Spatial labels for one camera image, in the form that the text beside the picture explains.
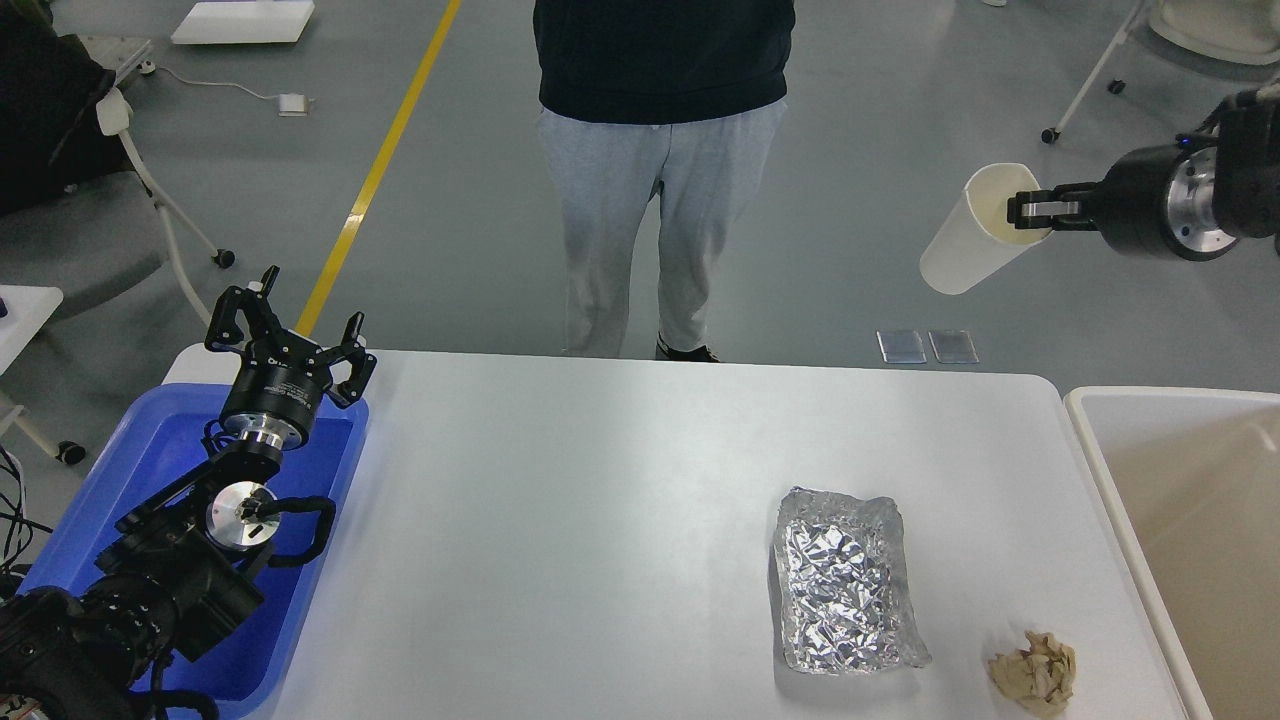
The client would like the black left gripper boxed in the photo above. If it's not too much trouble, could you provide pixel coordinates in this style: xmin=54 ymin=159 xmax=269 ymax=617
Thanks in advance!
xmin=205 ymin=266 xmax=378 ymax=442

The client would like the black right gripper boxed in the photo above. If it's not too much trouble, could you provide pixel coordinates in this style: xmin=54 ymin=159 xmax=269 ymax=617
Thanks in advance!
xmin=1007 ymin=146 xmax=1239 ymax=263

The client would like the white paper cup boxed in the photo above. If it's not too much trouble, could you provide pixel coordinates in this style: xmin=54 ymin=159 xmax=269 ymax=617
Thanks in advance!
xmin=919 ymin=163 xmax=1050 ymax=295

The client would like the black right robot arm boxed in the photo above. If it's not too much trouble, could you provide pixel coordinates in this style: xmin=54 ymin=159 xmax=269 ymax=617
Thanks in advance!
xmin=1006 ymin=81 xmax=1279 ymax=263

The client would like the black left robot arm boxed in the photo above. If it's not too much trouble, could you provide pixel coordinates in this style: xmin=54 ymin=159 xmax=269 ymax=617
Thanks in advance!
xmin=1 ymin=266 xmax=378 ymax=719

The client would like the right metal floor plate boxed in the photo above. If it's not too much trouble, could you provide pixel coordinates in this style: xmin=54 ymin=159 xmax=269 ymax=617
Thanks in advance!
xmin=928 ymin=329 xmax=980 ymax=365

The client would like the metal floor plate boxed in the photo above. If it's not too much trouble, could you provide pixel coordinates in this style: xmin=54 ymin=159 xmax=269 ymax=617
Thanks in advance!
xmin=876 ymin=329 xmax=928 ymax=365
xmin=928 ymin=329 xmax=980 ymax=365

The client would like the left metal floor plate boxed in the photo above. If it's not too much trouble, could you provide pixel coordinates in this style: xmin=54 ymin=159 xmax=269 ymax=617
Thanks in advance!
xmin=876 ymin=329 xmax=928 ymax=365

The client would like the grey office chair left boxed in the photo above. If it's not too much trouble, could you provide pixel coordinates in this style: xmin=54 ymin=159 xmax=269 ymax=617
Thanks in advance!
xmin=1 ymin=1 xmax=211 ymax=323

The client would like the white wheeled chair right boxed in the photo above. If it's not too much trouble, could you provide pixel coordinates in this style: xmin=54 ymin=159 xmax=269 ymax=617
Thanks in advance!
xmin=1039 ymin=1 xmax=1279 ymax=146

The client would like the white side table left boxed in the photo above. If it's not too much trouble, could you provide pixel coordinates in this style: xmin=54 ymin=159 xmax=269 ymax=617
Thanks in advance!
xmin=1 ymin=284 xmax=86 ymax=466

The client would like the beige plastic bin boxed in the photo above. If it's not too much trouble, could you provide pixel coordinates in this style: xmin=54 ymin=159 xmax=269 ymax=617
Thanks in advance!
xmin=1065 ymin=386 xmax=1279 ymax=719

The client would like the white flat board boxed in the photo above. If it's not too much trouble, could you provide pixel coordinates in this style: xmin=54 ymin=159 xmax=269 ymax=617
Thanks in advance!
xmin=170 ymin=1 xmax=315 ymax=45

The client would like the person in grey trousers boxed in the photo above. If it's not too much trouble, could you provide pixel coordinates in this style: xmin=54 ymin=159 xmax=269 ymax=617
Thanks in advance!
xmin=532 ymin=1 xmax=796 ymax=363

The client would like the crumpled aluminium foil tray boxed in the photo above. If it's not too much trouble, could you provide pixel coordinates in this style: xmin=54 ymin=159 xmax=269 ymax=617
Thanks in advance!
xmin=772 ymin=486 xmax=932 ymax=676

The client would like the crumpled brown paper ball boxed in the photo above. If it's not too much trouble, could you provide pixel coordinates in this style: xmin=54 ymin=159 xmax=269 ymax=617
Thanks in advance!
xmin=986 ymin=630 xmax=1078 ymax=719

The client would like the white power adapter with cable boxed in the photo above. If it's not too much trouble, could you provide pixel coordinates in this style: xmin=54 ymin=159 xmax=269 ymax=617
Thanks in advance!
xmin=137 ymin=60 xmax=314 ymax=117

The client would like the black cables left edge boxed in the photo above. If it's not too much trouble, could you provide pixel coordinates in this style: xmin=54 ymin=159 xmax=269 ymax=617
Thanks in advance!
xmin=0 ymin=445 xmax=52 ymax=577

